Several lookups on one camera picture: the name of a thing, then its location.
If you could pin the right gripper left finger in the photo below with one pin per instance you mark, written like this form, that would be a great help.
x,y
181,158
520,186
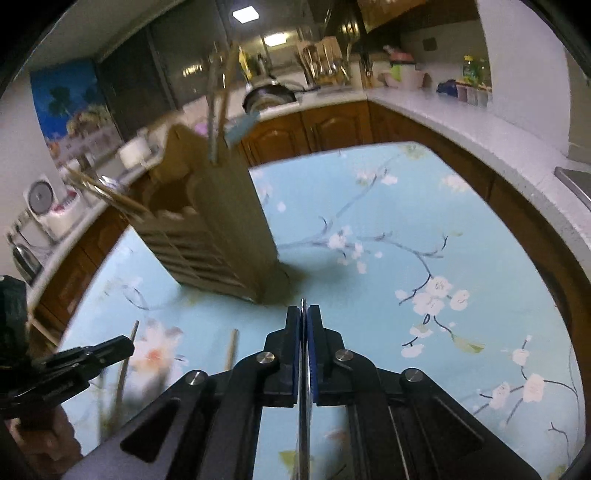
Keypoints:
x,y
204,426

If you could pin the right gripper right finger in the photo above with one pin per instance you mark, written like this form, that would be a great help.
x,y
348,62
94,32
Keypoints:
x,y
402,425

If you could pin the left hand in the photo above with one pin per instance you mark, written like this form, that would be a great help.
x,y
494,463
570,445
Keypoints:
x,y
51,453

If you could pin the wooden chopstick right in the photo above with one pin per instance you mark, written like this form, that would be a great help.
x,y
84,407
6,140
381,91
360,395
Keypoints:
x,y
231,353

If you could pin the wooden chopstick far left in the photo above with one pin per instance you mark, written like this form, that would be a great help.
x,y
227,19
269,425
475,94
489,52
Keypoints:
x,y
117,407

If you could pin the floral blue tablecloth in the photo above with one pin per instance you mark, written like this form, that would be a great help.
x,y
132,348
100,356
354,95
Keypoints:
x,y
404,259

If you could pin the white rice cooker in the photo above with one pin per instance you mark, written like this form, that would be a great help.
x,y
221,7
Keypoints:
x,y
57,218

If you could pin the wooden chopstick in holder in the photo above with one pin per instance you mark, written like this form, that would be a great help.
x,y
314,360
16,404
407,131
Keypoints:
x,y
121,202

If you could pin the wooden utensil holder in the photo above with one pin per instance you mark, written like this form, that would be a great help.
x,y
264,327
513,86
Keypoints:
x,y
203,220

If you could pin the white electric pot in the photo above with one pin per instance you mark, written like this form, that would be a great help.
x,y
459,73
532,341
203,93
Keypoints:
x,y
134,152

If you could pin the fruit poster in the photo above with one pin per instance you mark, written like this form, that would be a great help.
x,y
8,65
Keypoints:
x,y
72,112

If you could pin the black frying pan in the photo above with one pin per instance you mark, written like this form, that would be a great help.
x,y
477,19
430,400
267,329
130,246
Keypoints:
x,y
271,95

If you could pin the metal utensil in holder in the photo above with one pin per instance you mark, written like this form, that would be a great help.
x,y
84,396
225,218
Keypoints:
x,y
213,63

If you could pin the countertop utensil rack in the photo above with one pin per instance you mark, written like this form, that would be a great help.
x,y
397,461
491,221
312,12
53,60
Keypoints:
x,y
323,62

